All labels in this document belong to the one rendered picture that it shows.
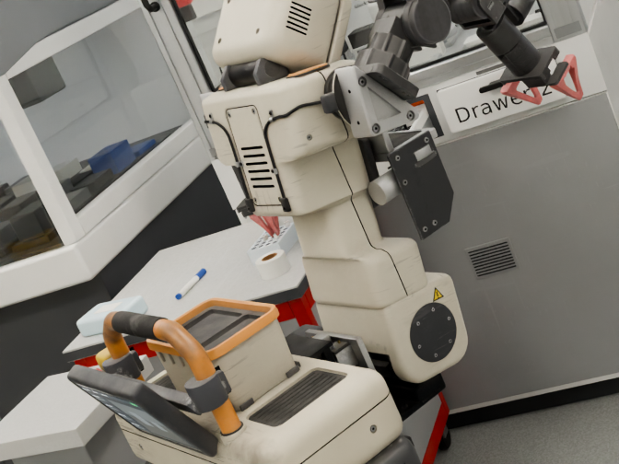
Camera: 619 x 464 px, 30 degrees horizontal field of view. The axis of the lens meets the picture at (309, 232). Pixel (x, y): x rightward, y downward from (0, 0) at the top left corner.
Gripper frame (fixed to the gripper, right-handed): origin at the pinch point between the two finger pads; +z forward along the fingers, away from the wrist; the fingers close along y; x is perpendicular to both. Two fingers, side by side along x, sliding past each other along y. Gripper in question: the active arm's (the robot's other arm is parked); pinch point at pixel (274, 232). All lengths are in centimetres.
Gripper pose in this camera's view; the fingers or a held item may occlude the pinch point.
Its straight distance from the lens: 264.2
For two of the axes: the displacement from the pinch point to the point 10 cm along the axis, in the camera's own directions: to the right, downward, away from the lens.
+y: -8.8, 2.6, 3.9
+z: 3.9, 8.8, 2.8
